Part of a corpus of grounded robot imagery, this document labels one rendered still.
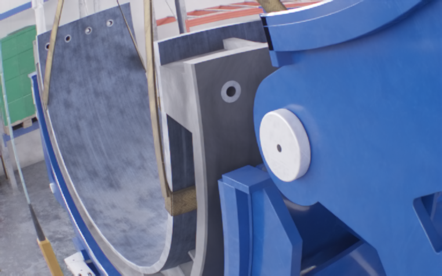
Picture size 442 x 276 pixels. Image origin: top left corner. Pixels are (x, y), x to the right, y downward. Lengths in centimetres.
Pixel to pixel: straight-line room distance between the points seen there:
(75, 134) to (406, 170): 264
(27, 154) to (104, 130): 588
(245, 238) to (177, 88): 37
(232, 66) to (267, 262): 46
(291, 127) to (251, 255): 46
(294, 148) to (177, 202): 62
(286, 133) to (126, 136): 228
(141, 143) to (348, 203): 237
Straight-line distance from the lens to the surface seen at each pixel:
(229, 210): 144
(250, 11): 884
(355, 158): 105
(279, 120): 117
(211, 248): 165
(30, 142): 917
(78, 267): 379
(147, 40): 179
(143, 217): 300
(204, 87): 139
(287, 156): 118
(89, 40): 355
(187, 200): 172
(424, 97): 85
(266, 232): 141
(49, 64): 332
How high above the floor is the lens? 262
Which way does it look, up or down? 17 degrees down
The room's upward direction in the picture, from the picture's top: 10 degrees counter-clockwise
